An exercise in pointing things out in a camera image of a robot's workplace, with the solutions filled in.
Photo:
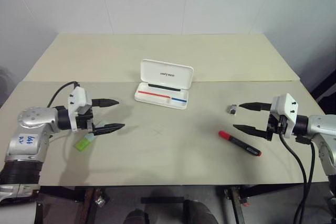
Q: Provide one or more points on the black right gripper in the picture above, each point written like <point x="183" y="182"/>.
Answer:
<point x="274" y="125"/>

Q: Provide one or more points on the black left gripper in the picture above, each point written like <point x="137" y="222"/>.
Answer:
<point x="84" y="123"/>

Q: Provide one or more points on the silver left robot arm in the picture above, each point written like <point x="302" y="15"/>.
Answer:
<point x="31" y="119"/>

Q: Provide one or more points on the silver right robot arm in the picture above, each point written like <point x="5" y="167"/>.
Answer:
<point x="320" y="127"/>

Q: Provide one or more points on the white open pencil case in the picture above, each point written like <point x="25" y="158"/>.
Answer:
<point x="168" y="74"/>

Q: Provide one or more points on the small grey black sharpener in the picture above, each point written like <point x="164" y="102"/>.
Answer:
<point x="232" y="110"/>

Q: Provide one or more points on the red and black marker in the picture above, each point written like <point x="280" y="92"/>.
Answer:
<point x="239" y="142"/>

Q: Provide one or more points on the green eraser in clear sleeve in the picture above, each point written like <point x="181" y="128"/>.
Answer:
<point x="84" y="144"/>

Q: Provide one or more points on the white label blue handwriting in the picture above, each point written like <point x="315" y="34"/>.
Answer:
<point x="26" y="140"/>

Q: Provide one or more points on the silver metal clamp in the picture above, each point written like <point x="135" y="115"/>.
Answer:
<point x="100" y="201"/>

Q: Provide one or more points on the small dark rounded shape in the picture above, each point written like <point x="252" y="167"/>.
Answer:
<point x="135" y="217"/>

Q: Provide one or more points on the large dark rounded shape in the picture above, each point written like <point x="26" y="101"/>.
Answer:
<point x="199" y="213"/>

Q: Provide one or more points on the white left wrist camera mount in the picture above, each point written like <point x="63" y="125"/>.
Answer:
<point x="78" y="100"/>

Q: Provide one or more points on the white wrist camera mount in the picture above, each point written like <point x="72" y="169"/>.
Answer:
<point x="78" y="100"/>
<point x="284" y="106"/>

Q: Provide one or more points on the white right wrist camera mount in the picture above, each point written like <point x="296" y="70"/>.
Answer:
<point x="284" y="106"/>

